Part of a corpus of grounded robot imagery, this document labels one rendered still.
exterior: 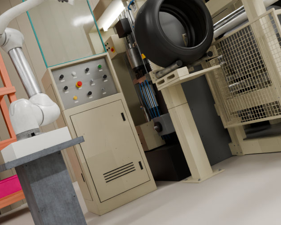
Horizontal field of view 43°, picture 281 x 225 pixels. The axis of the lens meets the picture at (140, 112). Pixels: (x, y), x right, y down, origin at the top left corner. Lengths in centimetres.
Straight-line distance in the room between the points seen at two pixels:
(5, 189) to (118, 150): 211
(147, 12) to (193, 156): 118
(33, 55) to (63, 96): 347
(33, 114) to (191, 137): 126
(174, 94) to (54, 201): 126
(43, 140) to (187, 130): 120
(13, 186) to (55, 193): 249
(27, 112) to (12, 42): 57
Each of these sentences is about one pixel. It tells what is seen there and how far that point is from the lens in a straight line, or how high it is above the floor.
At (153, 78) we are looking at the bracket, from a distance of 282.
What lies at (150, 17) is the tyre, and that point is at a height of 126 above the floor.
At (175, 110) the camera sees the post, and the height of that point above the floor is 59.
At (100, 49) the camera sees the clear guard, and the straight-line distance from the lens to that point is 319.
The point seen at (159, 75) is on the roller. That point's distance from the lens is 279.
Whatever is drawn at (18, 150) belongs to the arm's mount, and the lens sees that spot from 220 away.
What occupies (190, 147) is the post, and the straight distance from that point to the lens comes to 291.
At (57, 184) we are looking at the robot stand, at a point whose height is 42.
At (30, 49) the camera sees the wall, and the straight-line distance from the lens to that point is 646.
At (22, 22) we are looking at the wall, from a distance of 661.
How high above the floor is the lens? 62
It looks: 1 degrees up
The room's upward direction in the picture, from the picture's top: 20 degrees counter-clockwise
